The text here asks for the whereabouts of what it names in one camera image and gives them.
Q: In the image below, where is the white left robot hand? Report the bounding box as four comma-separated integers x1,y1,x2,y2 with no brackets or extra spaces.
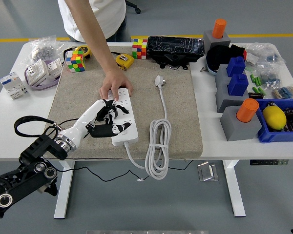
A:
59,98,132,139

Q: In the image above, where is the person's right hand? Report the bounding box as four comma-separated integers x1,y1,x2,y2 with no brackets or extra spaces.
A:
99,69,134,101

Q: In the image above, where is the black plug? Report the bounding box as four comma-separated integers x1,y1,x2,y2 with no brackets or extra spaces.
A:
97,107,117,124

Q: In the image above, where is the white power strip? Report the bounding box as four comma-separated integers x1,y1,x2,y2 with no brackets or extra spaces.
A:
107,87,139,147

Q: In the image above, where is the tall multicolour puzzle cube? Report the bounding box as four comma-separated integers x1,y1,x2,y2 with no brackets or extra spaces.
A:
132,38,148,60

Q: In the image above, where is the yellow and black tape measure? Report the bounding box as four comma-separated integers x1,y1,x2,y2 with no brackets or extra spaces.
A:
74,45,91,59

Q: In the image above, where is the green and orange puzzle cube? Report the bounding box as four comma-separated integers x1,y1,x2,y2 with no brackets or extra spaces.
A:
65,50,86,73

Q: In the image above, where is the purple tray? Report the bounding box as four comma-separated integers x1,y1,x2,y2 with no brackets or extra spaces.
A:
24,58,64,91

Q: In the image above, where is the person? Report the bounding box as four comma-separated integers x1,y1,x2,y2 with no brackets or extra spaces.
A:
57,0,132,42

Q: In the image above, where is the black film-wrapped box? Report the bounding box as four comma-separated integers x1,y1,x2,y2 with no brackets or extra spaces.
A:
146,36,205,59

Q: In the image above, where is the grey-brown mat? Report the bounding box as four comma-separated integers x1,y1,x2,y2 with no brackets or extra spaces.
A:
40,46,203,160

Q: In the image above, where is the white table leg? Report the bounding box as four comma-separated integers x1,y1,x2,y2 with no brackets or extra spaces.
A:
222,160,247,217
53,160,76,219

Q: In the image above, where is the black table control panel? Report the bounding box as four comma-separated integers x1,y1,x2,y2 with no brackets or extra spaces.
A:
250,159,289,166

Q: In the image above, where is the black office chair base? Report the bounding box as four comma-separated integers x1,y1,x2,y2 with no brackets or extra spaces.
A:
125,0,142,14

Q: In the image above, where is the clear bag of screws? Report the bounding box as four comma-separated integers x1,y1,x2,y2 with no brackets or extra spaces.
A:
27,35,72,65

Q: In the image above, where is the white and blue circuit breaker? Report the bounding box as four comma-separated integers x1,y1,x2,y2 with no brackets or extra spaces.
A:
0,72,29,100

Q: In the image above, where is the light blue bowl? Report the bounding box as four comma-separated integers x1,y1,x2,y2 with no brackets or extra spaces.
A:
205,56,219,77

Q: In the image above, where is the blue plastic bin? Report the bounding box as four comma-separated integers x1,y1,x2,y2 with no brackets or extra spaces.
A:
255,98,293,144

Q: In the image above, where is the black cloth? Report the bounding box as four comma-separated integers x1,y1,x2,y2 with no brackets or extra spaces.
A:
206,44,247,74

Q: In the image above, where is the grey stepped block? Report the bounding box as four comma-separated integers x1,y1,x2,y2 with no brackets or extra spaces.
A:
214,63,254,114

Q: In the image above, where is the yellow floor tape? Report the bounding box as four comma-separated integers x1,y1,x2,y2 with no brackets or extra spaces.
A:
0,33,293,43

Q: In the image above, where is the orange cylinder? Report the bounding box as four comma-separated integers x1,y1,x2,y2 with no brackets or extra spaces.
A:
236,98,260,123
211,19,228,39

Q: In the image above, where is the yellow lemon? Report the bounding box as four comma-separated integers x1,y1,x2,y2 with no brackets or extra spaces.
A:
262,105,287,130

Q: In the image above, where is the blue block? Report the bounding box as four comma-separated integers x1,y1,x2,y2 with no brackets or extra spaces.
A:
226,56,247,78
228,74,249,97

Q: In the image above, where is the clear bag of resistors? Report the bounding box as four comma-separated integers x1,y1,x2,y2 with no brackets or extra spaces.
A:
271,84,293,100

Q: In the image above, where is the clear bag of white parts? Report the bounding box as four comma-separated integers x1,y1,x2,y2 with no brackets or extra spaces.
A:
244,43,288,65

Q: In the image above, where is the clear bag of blue parts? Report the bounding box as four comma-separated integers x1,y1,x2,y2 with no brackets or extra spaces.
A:
257,64,284,88

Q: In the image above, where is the white power strip cord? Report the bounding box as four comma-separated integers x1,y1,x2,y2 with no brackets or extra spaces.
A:
124,75,173,180

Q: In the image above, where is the white wall socket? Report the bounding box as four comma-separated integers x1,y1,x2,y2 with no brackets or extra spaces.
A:
46,58,63,78
25,58,51,86

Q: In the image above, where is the black plastic bracket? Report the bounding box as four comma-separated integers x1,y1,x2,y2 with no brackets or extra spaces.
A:
152,53,203,71

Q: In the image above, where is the thin black plug cord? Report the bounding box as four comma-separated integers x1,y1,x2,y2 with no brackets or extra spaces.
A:
47,118,195,182

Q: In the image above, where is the silver metal bracket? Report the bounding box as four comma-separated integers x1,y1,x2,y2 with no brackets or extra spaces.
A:
197,161,219,182

